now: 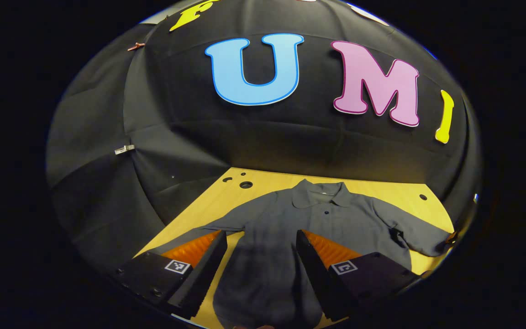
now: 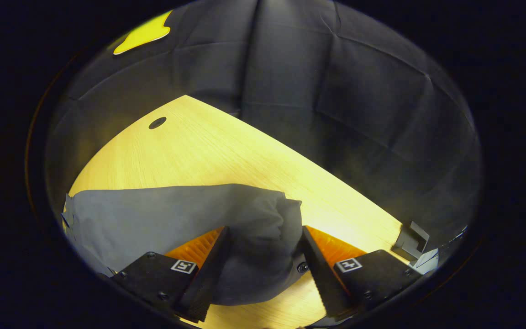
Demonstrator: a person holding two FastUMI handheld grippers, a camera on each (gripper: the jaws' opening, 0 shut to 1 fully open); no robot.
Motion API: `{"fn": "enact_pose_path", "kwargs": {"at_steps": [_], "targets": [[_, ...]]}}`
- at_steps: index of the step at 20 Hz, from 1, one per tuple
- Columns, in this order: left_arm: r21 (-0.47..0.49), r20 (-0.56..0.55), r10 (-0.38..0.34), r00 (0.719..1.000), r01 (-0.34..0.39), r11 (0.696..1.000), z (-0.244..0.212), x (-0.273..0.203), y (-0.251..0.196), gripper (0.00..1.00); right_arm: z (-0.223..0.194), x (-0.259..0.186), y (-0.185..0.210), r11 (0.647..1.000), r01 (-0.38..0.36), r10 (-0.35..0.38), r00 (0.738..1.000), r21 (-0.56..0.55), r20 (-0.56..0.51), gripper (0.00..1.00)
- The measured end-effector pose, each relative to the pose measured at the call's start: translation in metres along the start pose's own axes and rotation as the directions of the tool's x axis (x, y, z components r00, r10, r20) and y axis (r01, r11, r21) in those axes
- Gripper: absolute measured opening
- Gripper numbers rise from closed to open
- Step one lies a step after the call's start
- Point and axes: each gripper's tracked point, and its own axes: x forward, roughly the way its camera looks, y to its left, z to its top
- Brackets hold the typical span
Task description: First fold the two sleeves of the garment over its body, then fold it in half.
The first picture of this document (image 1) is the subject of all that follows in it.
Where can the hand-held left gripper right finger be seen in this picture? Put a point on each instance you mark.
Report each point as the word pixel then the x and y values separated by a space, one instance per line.
pixel 313 269

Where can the white cloth clip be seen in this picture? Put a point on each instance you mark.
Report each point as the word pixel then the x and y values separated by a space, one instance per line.
pixel 124 149

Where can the grey collared shirt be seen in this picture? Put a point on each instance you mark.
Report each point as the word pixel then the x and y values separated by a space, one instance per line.
pixel 290 214

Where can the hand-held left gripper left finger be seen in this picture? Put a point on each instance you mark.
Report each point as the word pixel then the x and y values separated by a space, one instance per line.
pixel 208 269

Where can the red cloth clip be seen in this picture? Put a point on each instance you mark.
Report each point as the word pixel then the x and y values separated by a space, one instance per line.
pixel 136 46

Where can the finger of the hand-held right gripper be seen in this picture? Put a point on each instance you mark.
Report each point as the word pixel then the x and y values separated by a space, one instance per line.
pixel 451 236

